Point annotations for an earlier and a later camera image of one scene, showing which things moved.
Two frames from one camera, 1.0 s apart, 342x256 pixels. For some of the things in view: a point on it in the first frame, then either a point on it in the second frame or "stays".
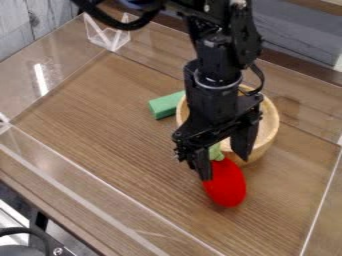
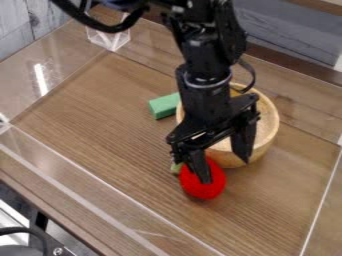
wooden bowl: [267, 127] stays
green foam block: [163, 106] stays
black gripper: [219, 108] stays
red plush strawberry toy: [226, 188] -> [191, 184]
